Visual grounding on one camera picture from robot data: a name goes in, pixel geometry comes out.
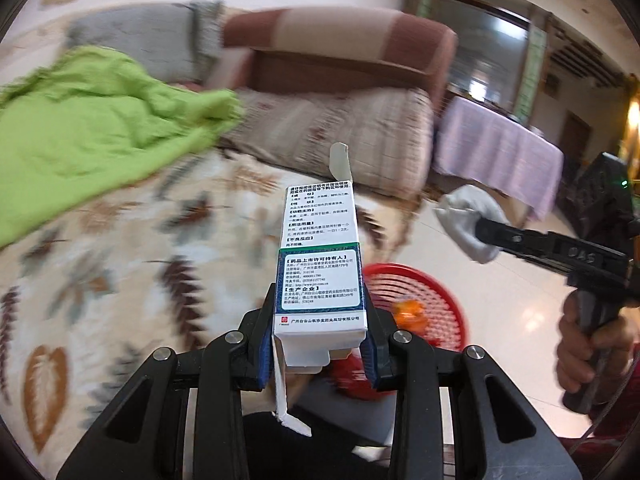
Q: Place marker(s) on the person's right forearm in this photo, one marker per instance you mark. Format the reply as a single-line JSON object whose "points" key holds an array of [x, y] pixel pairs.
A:
{"points": [[620, 425]]}

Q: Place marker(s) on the grey quilted blanket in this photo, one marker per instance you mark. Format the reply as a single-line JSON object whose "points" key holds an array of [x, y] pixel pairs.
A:
{"points": [[130, 30]]}

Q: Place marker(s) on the glass window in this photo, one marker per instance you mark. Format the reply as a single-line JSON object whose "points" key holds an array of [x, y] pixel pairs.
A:
{"points": [[490, 55]]}

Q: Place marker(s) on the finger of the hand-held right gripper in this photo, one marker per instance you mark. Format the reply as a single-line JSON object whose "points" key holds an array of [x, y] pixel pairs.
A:
{"points": [[500, 230], [525, 252]]}

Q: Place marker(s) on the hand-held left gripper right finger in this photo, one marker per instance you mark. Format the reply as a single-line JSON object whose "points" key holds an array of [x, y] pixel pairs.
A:
{"points": [[372, 365]]}

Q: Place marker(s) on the striped patterned pillow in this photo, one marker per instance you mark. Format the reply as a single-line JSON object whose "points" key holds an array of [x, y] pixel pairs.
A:
{"points": [[350, 140]]}

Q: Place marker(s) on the white glove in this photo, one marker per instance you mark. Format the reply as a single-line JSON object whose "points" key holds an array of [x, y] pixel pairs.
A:
{"points": [[470, 220]]}

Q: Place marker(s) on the orange wrapper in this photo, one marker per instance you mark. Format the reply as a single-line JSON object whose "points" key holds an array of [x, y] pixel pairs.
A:
{"points": [[410, 312]]}

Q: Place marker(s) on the person's right hand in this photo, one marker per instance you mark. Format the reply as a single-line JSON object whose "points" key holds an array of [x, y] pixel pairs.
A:
{"points": [[570, 340]]}

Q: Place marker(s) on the brown striped sofa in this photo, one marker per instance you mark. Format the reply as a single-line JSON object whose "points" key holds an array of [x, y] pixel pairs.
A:
{"points": [[350, 55]]}

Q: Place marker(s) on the green quilt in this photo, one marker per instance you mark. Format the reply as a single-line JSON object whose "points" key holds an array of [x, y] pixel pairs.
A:
{"points": [[100, 130]]}

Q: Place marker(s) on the red plastic basket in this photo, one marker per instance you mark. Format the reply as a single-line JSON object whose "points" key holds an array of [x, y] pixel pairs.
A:
{"points": [[440, 320]]}

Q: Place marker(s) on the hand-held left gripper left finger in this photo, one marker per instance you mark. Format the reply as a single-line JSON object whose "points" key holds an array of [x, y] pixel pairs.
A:
{"points": [[265, 360]]}

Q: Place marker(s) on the table with pink cloth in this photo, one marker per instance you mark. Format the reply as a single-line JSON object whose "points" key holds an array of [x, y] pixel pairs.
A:
{"points": [[490, 150]]}

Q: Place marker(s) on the white green medicine box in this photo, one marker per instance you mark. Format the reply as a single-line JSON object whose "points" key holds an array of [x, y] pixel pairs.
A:
{"points": [[320, 270]]}

